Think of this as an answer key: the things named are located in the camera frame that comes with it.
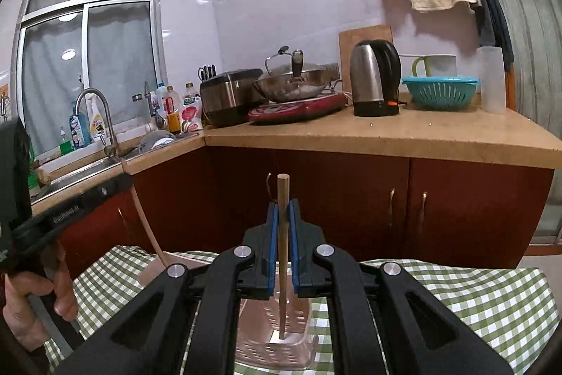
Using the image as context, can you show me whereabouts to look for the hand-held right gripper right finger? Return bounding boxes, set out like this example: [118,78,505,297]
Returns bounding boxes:
[287,199,514,375]

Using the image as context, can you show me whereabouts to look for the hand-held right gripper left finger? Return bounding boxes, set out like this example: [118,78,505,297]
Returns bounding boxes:
[53,201,279,375]

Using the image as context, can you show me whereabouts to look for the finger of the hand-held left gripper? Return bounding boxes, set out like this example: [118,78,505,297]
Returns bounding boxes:
[66,172,135,214]

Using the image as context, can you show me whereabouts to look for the wooden spoon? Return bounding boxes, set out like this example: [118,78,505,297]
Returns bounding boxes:
[120,157,171,270]

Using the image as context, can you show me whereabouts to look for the wooden chopstick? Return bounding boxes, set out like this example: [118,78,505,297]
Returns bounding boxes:
[277,174,291,341]

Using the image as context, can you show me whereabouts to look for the perforated plastic utensil holder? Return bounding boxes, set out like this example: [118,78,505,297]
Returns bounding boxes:
[137,250,319,371]

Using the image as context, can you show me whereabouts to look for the person's left hand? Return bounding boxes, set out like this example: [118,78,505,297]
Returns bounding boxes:
[0,254,80,354]

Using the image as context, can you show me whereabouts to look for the stainless steel sink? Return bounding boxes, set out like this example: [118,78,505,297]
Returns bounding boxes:
[32,138,145,202]

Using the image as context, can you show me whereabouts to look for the steel kitchen faucet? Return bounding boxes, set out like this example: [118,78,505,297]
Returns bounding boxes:
[74,88,121,158]

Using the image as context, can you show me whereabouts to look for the grey bowl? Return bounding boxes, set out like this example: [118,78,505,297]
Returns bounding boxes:
[134,130,176,153]

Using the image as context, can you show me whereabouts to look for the blue soap bottle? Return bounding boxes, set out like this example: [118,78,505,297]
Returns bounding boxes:
[69,102,91,150]

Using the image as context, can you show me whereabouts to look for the white spray bottle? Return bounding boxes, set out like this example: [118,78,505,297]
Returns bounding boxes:
[85,94,108,143]

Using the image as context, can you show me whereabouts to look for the orange liquid bottle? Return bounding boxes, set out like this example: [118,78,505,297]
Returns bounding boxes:
[166,86,182,134]

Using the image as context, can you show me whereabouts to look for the white capped bottle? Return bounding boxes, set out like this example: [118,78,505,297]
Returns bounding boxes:
[155,83,169,116]

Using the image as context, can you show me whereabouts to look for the sliding glass window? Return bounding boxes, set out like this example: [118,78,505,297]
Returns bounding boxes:
[18,0,170,151]

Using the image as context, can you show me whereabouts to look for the red induction cooker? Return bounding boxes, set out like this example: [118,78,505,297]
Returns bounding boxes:
[247,91,354,123]

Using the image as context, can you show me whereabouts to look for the steel rice cooker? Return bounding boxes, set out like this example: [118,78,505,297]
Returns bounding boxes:
[200,69,264,127]

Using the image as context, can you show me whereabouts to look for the green checked tablecloth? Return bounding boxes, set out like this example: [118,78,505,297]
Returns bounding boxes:
[44,245,554,375]

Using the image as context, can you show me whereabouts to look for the red kitchen cabinet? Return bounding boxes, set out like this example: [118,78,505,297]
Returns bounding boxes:
[57,144,555,270]

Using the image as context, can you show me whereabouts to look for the steel wok with lid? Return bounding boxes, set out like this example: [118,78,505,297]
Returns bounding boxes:
[264,45,331,88]

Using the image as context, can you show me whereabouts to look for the steel electric kettle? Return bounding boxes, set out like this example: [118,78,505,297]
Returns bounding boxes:
[350,40,402,117]

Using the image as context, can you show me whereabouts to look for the teal plastic colander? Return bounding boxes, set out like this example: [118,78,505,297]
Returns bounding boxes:
[401,75,479,111]

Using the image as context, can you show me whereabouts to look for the wooden cutting board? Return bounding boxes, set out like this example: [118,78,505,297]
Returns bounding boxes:
[338,25,393,92]

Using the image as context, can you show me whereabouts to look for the white and green mug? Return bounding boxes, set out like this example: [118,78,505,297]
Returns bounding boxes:
[411,54,457,78]

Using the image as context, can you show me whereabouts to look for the translucent plastic container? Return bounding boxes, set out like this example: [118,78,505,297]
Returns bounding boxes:
[477,46,508,114]

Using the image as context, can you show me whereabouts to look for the dark hanging cloth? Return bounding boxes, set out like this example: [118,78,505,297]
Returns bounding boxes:
[451,0,515,71]

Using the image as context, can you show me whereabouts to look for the frosted glass door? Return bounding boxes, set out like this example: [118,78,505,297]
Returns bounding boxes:
[457,0,562,246]

